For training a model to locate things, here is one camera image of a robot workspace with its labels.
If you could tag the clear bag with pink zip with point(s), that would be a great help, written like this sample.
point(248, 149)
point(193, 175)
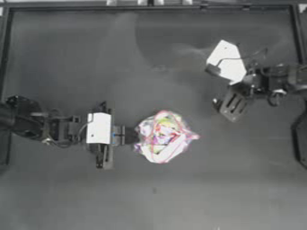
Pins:
point(164, 140)

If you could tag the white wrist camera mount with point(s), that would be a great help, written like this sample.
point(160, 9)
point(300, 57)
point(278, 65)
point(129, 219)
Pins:
point(100, 128)
point(228, 60)

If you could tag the black table frame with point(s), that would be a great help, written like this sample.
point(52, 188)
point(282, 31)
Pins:
point(61, 6)

